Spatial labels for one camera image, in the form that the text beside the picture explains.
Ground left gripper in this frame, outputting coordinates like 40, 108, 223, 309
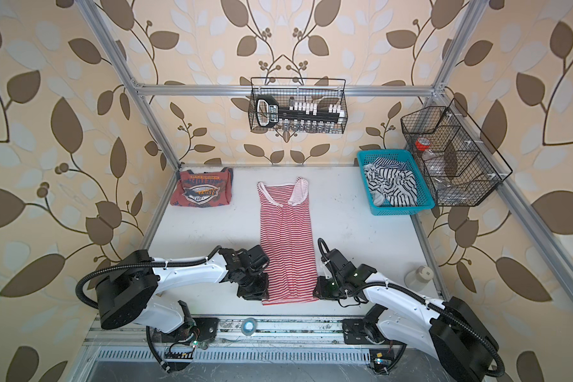
239, 269, 275, 301

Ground red white striped garment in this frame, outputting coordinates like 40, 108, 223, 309
257, 178, 318, 306

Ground red tank top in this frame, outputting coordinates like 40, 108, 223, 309
170, 167, 233, 208

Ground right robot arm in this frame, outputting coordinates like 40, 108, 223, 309
315, 239, 506, 381

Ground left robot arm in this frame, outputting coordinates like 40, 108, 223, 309
75, 245, 270, 372

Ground round blue button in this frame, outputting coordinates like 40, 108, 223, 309
241, 318, 258, 337

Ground white plastic bottle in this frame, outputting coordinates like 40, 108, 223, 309
404, 266, 435, 292

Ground black white striped garment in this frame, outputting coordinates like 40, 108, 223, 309
364, 158, 418, 207

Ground teal plastic basket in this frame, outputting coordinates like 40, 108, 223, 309
357, 150, 435, 216

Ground red capped plastic bottle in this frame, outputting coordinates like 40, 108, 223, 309
415, 137, 447, 178

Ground black socket set tool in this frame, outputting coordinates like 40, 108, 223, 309
248, 95, 349, 130

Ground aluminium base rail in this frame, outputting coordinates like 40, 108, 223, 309
83, 314, 479, 350

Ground right wire basket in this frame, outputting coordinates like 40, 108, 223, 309
400, 100, 513, 207

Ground wire basket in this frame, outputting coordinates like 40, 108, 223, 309
248, 76, 349, 135
400, 100, 513, 207

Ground back wire basket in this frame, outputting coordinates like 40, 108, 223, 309
248, 76, 349, 135

